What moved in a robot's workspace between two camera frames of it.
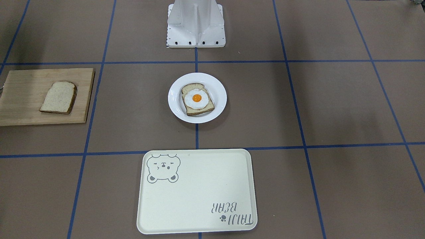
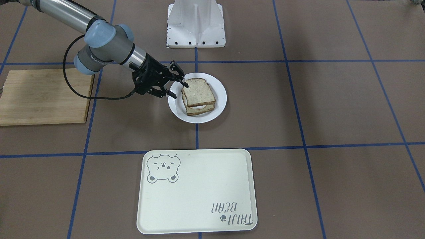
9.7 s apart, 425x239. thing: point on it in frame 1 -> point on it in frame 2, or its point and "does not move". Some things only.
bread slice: [59, 98] -> [197, 91]
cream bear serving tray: [182, 191] does not move
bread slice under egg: [187, 87] does not move
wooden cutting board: [23, 92] does not move
